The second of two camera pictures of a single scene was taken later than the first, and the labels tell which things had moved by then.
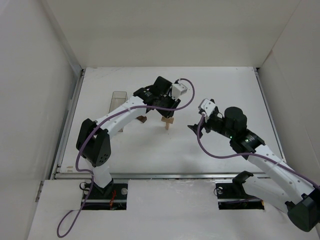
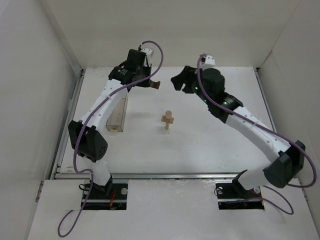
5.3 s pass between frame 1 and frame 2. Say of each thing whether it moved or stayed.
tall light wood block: stayed
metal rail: stayed
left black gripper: moved
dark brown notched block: moved
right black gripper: moved
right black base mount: stayed
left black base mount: stayed
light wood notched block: stayed
